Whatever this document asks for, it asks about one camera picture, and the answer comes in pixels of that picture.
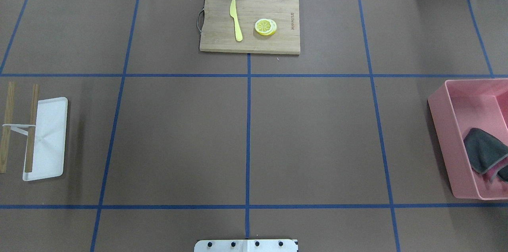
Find pink plastic bin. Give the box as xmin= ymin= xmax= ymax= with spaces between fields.
xmin=428 ymin=78 xmax=508 ymax=201

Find yellow plastic knife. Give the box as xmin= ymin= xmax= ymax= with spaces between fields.
xmin=229 ymin=0 xmax=243 ymax=42

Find white mounting plate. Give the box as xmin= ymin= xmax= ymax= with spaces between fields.
xmin=194 ymin=239 xmax=299 ymax=252

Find white rack tray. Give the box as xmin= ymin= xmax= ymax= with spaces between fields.
xmin=23 ymin=97 xmax=68 ymax=181

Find bamboo cutting board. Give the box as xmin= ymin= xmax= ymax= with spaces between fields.
xmin=199 ymin=0 xmax=301 ymax=55

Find grey pink-lined cloth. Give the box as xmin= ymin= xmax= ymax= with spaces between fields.
xmin=463 ymin=128 xmax=508 ymax=183

